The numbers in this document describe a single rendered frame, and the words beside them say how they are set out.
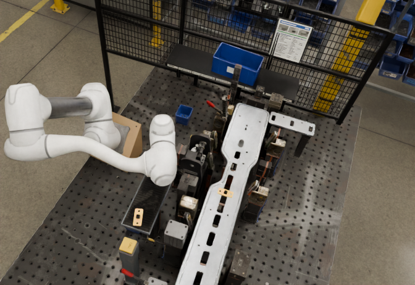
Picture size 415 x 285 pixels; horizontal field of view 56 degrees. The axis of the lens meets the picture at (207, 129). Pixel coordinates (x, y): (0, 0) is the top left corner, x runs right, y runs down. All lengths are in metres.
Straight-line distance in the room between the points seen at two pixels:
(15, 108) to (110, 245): 0.98
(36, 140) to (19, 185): 1.74
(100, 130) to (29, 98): 0.59
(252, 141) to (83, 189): 1.06
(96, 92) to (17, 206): 1.43
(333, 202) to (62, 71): 2.83
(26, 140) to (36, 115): 0.11
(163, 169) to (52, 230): 1.07
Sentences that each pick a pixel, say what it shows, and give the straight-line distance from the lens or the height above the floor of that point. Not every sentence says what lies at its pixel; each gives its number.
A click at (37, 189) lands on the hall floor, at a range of 3.41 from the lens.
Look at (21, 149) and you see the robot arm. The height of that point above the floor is 1.48.
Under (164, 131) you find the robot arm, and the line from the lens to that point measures 1.59.
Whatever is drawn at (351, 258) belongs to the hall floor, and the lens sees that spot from 3.37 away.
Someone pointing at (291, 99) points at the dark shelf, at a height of 1.03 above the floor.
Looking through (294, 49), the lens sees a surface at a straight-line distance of 2.63.
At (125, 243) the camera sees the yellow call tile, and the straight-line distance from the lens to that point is 1.84.
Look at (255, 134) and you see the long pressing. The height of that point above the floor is 1.00.
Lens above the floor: 2.86
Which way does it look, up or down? 52 degrees down
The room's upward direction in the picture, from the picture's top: 10 degrees clockwise
